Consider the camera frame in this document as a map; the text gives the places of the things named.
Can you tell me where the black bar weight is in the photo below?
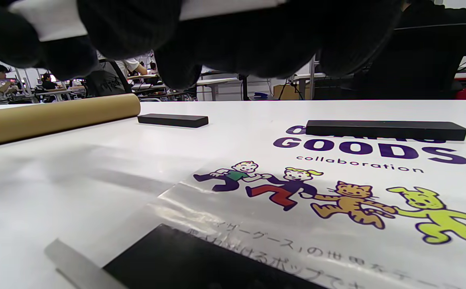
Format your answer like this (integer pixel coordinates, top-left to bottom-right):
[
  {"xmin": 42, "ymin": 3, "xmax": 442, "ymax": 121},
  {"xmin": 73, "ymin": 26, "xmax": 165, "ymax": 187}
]
[
  {"xmin": 138, "ymin": 114, "xmax": 209, "ymax": 128},
  {"xmin": 306, "ymin": 120, "xmax": 466, "ymax": 142},
  {"xmin": 102, "ymin": 224, "xmax": 330, "ymax": 289}
]

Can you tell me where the black office chair chrome base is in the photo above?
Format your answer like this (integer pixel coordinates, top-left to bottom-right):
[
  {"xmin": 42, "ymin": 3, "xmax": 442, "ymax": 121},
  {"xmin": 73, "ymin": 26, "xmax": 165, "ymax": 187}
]
[{"xmin": 357, "ymin": 22, "xmax": 466, "ymax": 100}]

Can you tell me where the person's left hand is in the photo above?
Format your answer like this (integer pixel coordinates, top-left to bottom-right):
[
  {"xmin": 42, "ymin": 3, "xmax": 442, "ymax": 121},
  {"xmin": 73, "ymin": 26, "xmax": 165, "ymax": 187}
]
[{"xmin": 0, "ymin": 0, "xmax": 99, "ymax": 81}]

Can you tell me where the person's right hand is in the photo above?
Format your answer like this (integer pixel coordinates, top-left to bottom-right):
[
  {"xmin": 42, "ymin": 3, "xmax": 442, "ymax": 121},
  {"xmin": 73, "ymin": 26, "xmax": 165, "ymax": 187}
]
[{"xmin": 76, "ymin": 0, "xmax": 404, "ymax": 90}]

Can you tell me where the black shoulder bag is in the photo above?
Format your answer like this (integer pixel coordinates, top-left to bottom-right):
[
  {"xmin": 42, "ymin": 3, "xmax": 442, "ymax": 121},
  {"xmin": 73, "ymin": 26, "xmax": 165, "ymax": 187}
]
[{"xmin": 84, "ymin": 60, "xmax": 133, "ymax": 98}]

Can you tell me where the brown cardboard box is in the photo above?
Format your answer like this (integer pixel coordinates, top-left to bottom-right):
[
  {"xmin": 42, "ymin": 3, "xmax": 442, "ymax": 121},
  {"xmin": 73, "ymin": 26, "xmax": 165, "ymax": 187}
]
[{"xmin": 273, "ymin": 84, "xmax": 302, "ymax": 100}]

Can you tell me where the black monitor stand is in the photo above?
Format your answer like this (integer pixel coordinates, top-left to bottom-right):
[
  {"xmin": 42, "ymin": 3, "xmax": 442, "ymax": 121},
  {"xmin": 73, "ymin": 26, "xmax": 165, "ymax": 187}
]
[{"xmin": 238, "ymin": 73, "xmax": 250, "ymax": 101}]

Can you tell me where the long white background table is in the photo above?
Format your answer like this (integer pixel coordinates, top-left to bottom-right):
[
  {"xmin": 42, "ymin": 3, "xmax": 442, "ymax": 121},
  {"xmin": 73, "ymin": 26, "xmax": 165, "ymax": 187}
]
[{"xmin": 36, "ymin": 74, "xmax": 169, "ymax": 101}]

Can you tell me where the brown cardboard mailing tube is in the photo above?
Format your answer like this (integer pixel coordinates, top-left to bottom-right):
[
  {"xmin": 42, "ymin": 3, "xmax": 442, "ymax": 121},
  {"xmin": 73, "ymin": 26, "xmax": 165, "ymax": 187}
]
[{"xmin": 0, "ymin": 93, "xmax": 141, "ymax": 150}]

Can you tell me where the white poster purple lettering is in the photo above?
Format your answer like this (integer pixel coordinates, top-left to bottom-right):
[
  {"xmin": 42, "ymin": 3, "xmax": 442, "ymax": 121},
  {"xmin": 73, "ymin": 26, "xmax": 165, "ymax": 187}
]
[{"xmin": 44, "ymin": 120, "xmax": 466, "ymax": 289}]

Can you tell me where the colourful cartoon animal poster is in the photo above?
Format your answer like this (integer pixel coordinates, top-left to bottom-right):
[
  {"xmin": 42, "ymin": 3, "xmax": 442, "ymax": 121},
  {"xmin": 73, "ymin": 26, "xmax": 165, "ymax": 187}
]
[{"xmin": 10, "ymin": 0, "xmax": 287, "ymax": 42}]

